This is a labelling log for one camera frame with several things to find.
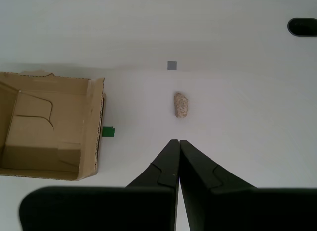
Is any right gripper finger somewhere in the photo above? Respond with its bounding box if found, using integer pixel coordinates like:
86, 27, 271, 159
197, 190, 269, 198
19, 139, 180, 231
179, 139, 317, 231

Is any speckled beige rock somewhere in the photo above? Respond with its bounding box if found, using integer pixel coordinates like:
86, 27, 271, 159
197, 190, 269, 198
173, 92, 189, 119

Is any brown cardboard box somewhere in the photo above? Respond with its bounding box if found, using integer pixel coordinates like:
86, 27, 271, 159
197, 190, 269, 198
0, 70, 107, 181

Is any green tape piece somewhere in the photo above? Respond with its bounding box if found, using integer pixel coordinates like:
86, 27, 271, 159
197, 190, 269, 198
102, 126, 116, 138

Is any black oval cable grommet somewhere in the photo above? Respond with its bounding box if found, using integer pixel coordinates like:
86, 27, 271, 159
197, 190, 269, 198
287, 17, 317, 38

